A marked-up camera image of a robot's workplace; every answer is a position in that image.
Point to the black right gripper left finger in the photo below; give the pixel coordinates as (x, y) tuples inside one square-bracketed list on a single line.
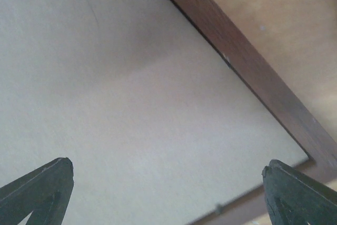
[(42, 194)]

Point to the brown wooden picture frame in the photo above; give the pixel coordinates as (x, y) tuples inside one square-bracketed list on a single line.
[(252, 68)]

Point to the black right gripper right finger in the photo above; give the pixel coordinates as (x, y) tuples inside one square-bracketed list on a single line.
[(292, 197)]

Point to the brown frame backing board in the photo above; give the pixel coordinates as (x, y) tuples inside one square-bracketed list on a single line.
[(159, 129)]

